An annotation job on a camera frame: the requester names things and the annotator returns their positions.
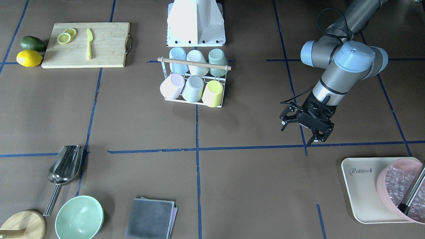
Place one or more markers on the whole lemon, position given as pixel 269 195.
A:
pixel 29 58

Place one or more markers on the wooden mug tree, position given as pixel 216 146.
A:
pixel 26 224

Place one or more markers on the steel scoop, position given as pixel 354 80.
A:
pixel 64 168

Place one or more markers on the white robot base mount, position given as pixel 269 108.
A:
pixel 195 23

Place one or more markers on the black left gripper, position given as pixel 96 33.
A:
pixel 293 117

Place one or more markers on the white wire cup rack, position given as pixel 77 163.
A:
pixel 206 79

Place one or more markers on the steel tongs handle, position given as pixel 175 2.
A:
pixel 413 189

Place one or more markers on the beige tray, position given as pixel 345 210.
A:
pixel 361 177

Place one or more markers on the wooden cutting board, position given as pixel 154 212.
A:
pixel 109 46

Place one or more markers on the yellow cup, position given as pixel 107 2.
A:
pixel 213 94

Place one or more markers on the pink cup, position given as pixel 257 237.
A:
pixel 172 86

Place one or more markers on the pink bowl with ice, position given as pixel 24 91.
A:
pixel 392 185

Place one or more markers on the avocado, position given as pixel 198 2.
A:
pixel 32 43

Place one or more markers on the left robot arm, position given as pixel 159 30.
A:
pixel 345 62

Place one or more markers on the mint green cup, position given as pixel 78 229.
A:
pixel 217 56

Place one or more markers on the grey cup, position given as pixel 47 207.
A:
pixel 193 89

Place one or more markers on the mint green bowl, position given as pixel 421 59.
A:
pixel 79 218

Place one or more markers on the grey folded cloth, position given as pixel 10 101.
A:
pixel 151 219

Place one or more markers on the cream white cup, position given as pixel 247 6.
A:
pixel 197 56

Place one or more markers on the lemon slice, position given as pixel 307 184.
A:
pixel 64 38
pixel 71 31

